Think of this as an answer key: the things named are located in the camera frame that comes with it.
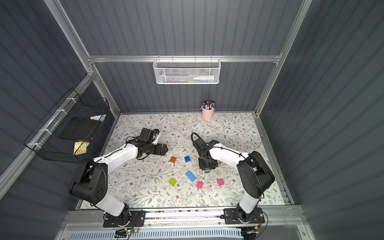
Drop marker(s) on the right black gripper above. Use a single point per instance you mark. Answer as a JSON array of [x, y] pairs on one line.
[[208, 163]]

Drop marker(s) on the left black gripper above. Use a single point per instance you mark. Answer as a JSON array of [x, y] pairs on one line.
[[162, 149]]

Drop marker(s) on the light blue long lego brick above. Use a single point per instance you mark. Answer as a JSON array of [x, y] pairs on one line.
[[191, 176]]

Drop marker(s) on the pink lego brick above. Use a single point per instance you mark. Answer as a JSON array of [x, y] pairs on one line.
[[220, 182], [200, 185]]

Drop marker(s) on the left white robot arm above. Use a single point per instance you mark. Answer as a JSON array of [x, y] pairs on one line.
[[90, 182]]

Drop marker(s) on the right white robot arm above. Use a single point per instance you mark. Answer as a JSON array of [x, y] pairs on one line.
[[256, 176]]

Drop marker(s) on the dark blue square lego brick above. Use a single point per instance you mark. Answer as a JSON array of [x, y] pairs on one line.
[[187, 159]]

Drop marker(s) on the lime green square lego brick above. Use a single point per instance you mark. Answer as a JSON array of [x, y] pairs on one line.
[[172, 182]]

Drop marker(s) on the pink pen cup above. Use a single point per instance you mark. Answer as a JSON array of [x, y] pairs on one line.
[[208, 115]]

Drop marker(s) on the markers in cup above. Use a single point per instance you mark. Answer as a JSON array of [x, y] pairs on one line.
[[208, 105]]

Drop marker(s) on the yellow sticky note pad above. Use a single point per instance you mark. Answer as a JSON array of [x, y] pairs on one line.
[[80, 148]]

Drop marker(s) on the white tube in basket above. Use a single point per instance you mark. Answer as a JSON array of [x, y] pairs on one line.
[[204, 78]]

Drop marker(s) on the black notebook in basket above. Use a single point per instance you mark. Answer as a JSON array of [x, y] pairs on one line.
[[80, 129]]

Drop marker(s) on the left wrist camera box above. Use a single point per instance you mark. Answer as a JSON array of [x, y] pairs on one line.
[[149, 136]]

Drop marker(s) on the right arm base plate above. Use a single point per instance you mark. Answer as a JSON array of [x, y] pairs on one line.
[[238, 216]]

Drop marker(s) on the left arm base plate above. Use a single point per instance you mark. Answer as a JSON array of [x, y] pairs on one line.
[[128, 219]]

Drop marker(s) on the white wire wall basket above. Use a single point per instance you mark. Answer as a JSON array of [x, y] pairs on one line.
[[183, 73]]

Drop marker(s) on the black wire wall basket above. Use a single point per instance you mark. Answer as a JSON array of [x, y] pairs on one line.
[[45, 141]]

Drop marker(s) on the aluminium front rail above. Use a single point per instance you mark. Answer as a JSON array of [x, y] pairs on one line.
[[188, 218]]

